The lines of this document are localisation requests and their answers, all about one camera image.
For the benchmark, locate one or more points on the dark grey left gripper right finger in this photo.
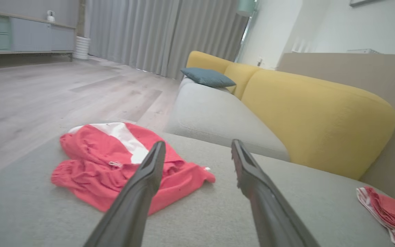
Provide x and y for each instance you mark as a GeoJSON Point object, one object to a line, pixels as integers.
{"type": "Point", "coordinates": [269, 212]}

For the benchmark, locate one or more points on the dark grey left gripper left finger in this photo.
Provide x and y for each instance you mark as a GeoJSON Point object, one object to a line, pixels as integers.
{"type": "Point", "coordinates": [132, 206]}

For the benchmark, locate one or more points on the red shorts with white stripe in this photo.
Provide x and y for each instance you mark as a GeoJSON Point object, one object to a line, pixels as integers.
{"type": "Point", "coordinates": [91, 178]}

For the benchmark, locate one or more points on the grey sofa ottoman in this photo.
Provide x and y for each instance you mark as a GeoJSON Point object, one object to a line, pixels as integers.
{"type": "Point", "coordinates": [201, 219]}

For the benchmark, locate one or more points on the large yellow sofa back cushion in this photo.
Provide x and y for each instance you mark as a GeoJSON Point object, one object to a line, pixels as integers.
{"type": "Point", "coordinates": [321, 120]}

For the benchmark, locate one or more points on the grey sofa seat cushion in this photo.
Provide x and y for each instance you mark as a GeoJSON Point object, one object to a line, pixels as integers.
{"type": "Point", "coordinates": [211, 116]}

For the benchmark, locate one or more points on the narrow yellow sofa back cushion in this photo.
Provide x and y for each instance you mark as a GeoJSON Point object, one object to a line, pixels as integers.
{"type": "Point", "coordinates": [242, 77]}

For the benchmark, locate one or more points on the blue throw pillow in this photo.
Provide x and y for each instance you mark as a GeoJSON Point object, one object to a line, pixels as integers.
{"type": "Point", "coordinates": [207, 77]}

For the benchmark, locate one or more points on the yellow sofa end back cushion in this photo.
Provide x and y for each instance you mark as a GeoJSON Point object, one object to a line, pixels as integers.
{"type": "Point", "coordinates": [206, 61]}

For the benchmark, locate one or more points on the white ribbed cylinder bin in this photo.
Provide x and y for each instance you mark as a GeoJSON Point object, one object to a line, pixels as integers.
{"type": "Point", "coordinates": [81, 48]}

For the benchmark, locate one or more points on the grey pleated curtain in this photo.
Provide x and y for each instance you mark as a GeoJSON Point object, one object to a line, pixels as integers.
{"type": "Point", "coordinates": [156, 34]}

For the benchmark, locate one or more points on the grey low cabinet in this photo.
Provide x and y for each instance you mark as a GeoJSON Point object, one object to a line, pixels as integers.
{"type": "Point", "coordinates": [29, 37]}

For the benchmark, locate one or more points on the small white device on cabinet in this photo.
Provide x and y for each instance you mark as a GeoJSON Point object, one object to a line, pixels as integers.
{"type": "Point", "coordinates": [50, 16]}

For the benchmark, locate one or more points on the teal lamp shade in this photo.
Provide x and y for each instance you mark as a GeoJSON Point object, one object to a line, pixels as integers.
{"type": "Point", "coordinates": [246, 7]}

